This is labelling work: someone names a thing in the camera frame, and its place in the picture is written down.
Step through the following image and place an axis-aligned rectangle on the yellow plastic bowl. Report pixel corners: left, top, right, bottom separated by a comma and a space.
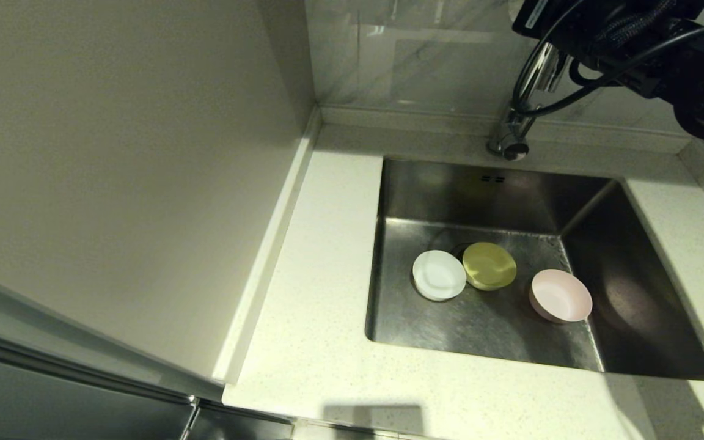
462, 241, 518, 292

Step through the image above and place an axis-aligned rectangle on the pink plastic bowl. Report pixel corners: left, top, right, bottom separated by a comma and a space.
529, 268, 593, 324

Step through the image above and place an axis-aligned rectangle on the chrome gooseneck faucet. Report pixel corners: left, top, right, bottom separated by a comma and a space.
486, 42, 568, 163

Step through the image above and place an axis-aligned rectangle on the dark steel appliance door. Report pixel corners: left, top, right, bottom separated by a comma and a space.
0, 327, 295, 440

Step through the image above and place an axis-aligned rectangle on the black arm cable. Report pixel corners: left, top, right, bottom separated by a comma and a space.
511, 0, 704, 120

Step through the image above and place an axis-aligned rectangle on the chrome appliance door handle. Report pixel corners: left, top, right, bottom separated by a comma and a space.
180, 395, 201, 440

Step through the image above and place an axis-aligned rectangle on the stainless steel sink basin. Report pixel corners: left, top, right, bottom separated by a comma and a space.
364, 156, 704, 383

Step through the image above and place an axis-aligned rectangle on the white plastic bowl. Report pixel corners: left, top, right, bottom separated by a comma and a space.
412, 249, 468, 302

